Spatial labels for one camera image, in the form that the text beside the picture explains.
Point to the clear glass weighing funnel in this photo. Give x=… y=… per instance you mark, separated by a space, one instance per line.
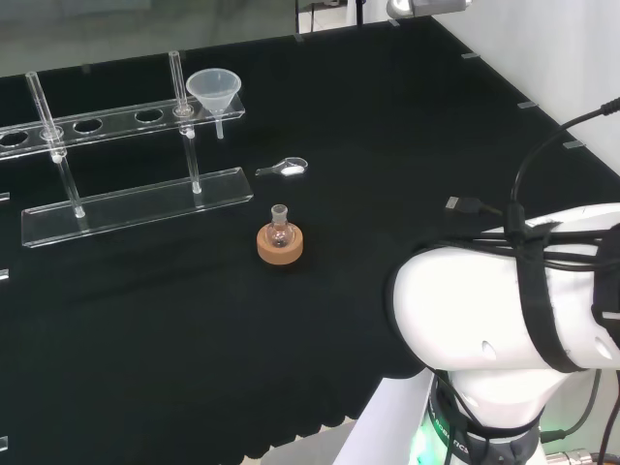
x=290 y=168

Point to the translucent plastic funnel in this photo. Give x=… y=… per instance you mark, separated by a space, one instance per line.
x=213 y=89

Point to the clear acrylic funnel stand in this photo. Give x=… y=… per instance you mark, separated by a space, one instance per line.
x=135 y=208

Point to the small round-bottom glass flask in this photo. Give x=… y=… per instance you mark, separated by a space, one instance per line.
x=280 y=235

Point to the black cloth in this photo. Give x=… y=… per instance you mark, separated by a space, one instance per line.
x=339 y=145

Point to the black tripod pole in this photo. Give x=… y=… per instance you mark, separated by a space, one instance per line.
x=360 y=9

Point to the silver metal fixture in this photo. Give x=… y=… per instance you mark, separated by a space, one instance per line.
x=426 y=6

